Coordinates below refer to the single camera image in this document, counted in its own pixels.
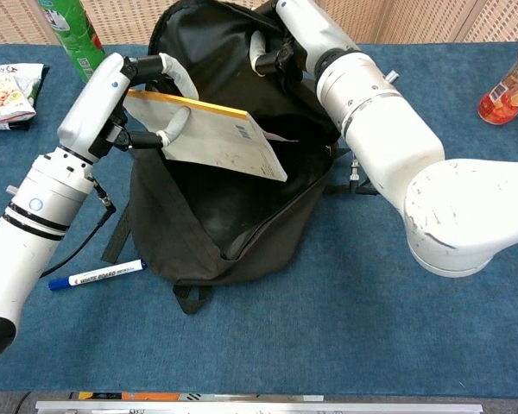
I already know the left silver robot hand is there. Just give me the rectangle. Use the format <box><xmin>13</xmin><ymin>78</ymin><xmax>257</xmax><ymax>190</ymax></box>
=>
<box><xmin>57</xmin><ymin>52</ymin><xmax>199</xmax><ymax>164</ymax></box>

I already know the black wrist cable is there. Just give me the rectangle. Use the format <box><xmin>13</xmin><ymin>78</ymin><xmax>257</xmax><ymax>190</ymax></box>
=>
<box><xmin>348</xmin><ymin>154</ymin><xmax>379</xmax><ymax>196</ymax></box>
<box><xmin>40</xmin><ymin>175</ymin><xmax>117</xmax><ymax>279</ymax></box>

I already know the blue felt table cover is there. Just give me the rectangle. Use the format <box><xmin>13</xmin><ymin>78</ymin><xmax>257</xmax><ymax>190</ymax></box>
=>
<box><xmin>0</xmin><ymin>41</ymin><xmax>518</xmax><ymax>398</ymax></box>

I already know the orange drink bottle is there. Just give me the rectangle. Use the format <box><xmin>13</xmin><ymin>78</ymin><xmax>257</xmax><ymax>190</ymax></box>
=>
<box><xmin>477</xmin><ymin>32</ymin><xmax>518</xmax><ymax>126</ymax></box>

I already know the wicker folding screen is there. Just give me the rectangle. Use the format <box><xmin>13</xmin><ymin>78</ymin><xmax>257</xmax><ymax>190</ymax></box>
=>
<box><xmin>0</xmin><ymin>0</ymin><xmax>518</xmax><ymax>46</ymax></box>

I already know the orange striped base panel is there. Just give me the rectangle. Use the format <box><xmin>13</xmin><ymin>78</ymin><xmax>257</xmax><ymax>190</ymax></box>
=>
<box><xmin>68</xmin><ymin>391</ymin><xmax>325</xmax><ymax>403</ymax></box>

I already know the aluminium profile rail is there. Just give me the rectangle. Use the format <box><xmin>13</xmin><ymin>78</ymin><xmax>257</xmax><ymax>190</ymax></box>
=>
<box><xmin>35</xmin><ymin>399</ymin><xmax>484</xmax><ymax>414</ymax></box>

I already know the green chips can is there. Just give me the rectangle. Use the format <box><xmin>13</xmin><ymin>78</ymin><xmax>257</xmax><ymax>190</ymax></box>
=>
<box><xmin>37</xmin><ymin>0</ymin><xmax>109</xmax><ymax>84</ymax></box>

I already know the white snack bag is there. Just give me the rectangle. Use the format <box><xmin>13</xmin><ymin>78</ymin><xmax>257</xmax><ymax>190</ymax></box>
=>
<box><xmin>0</xmin><ymin>62</ymin><xmax>51</xmax><ymax>131</ymax></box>

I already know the yellow and white book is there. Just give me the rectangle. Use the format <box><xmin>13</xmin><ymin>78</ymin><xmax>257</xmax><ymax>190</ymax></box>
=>
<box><xmin>123</xmin><ymin>89</ymin><xmax>295</xmax><ymax>184</ymax></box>

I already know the black fabric backpack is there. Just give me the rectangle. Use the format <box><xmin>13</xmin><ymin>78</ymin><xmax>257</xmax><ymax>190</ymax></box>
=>
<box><xmin>101</xmin><ymin>0</ymin><xmax>379</xmax><ymax>316</ymax></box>

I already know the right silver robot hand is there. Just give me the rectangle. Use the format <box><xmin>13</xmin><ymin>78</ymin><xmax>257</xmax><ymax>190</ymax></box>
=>
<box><xmin>249</xmin><ymin>0</ymin><xmax>363</xmax><ymax>83</ymax></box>

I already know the blue capped whiteboard marker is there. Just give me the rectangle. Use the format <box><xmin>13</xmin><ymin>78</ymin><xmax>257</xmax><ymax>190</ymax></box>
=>
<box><xmin>47</xmin><ymin>259</ymin><xmax>148</xmax><ymax>292</ymax></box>

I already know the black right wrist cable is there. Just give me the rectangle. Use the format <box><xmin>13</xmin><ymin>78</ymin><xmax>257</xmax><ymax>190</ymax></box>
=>
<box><xmin>348</xmin><ymin>154</ymin><xmax>379</xmax><ymax>196</ymax></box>

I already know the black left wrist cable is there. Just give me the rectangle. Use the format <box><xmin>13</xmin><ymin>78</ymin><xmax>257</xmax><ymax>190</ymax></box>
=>
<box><xmin>40</xmin><ymin>175</ymin><xmax>117</xmax><ymax>279</ymax></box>

